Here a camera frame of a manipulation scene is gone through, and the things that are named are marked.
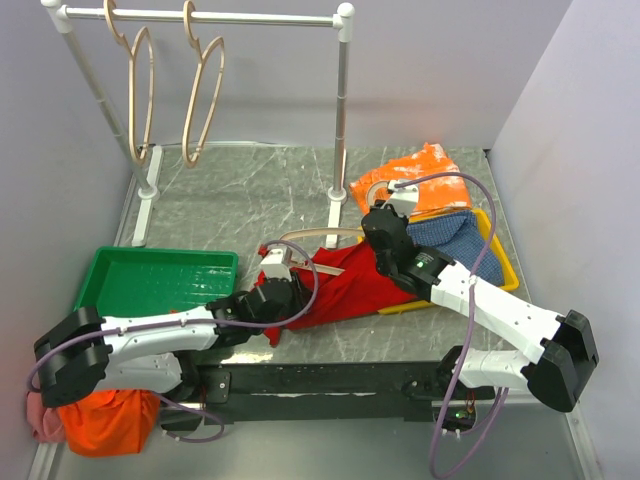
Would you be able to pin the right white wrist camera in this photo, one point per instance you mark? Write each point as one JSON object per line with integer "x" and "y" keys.
{"x": 402, "y": 200}

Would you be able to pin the blue checkered shirt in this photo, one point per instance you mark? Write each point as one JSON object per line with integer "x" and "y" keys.
{"x": 454, "y": 234}

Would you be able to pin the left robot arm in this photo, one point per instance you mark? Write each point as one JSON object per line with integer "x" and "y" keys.
{"x": 87, "y": 352}

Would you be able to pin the green plastic tray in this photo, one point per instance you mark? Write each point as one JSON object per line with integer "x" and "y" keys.
{"x": 137, "y": 282}

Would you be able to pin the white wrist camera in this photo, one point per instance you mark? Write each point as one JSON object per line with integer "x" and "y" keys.
{"x": 402, "y": 200}
{"x": 275, "y": 263}

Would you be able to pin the yellow plastic tray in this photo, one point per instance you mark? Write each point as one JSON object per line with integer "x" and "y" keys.
{"x": 500, "y": 270}

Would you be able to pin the black base bar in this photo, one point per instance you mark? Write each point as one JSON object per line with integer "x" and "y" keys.
{"x": 282, "y": 392}

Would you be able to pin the pink cloth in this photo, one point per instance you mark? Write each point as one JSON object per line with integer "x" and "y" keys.
{"x": 46, "y": 425}

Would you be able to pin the orange white cloth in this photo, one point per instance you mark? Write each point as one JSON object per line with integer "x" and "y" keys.
{"x": 438, "y": 196}

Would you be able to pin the red t shirt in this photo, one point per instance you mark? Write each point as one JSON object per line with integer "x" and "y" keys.
{"x": 359, "y": 290}

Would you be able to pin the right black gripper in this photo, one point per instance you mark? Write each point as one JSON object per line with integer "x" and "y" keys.
{"x": 383, "y": 203}

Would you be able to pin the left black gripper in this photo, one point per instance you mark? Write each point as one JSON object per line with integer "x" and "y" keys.
{"x": 301, "y": 298}

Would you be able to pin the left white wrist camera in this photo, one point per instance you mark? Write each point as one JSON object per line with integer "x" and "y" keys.
{"x": 275, "y": 263}

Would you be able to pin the white clothes rack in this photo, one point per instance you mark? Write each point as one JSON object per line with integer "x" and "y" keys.
{"x": 146, "y": 159}

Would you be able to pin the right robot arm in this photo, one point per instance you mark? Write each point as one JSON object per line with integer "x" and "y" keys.
{"x": 553, "y": 355}

